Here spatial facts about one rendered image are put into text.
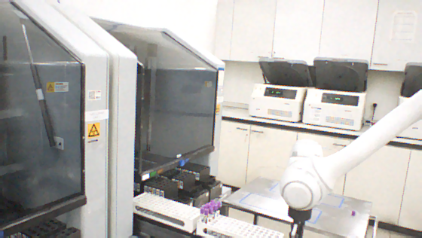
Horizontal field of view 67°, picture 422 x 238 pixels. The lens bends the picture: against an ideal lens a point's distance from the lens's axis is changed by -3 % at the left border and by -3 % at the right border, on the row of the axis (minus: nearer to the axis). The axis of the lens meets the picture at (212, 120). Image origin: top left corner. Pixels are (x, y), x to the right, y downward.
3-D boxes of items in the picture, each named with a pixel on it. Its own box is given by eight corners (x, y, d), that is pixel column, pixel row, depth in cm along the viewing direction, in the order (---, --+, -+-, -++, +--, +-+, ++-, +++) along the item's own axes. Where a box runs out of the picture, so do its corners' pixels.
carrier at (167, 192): (174, 193, 152) (175, 181, 151) (178, 194, 151) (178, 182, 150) (159, 201, 142) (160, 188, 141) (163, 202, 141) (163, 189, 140)
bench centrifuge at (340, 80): (301, 124, 329) (308, 55, 317) (313, 117, 383) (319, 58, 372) (359, 132, 304) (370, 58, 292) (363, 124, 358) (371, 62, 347)
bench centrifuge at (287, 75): (246, 116, 357) (252, 56, 346) (267, 111, 410) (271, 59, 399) (297, 123, 330) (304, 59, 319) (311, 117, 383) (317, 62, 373)
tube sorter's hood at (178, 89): (53, 157, 147) (52, 13, 137) (140, 136, 200) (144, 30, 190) (140, 183, 124) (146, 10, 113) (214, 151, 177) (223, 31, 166)
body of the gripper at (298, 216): (292, 198, 108) (288, 224, 110) (285, 207, 101) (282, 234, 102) (315, 203, 105) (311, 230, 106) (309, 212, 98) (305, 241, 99)
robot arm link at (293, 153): (287, 180, 109) (281, 193, 96) (292, 135, 106) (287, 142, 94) (320, 185, 105) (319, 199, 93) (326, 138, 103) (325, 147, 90)
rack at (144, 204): (129, 214, 132) (129, 199, 131) (145, 205, 141) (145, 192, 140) (191, 236, 118) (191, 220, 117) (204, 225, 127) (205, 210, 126)
